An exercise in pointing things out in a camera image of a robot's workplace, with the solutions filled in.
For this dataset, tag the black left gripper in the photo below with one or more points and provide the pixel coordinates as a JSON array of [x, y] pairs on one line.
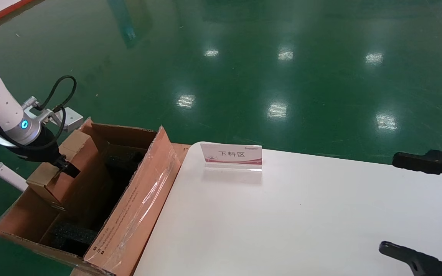
[[37, 149]]

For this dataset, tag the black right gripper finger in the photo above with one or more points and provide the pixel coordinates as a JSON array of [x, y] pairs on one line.
[[420, 161], [428, 264]]

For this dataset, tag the small cardboard box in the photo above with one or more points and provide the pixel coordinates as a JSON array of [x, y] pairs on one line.
[[86, 165]]

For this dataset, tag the large open cardboard box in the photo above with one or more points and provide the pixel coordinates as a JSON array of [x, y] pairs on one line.
[[140, 207]]

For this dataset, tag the black foam insert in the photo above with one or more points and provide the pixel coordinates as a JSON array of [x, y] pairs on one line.
[[71, 235]]

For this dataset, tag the acrylic sign card red print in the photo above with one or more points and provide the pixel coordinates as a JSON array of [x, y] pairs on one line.
[[232, 155]]

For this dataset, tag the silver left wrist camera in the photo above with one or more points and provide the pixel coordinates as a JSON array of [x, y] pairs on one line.
[[71, 120]]

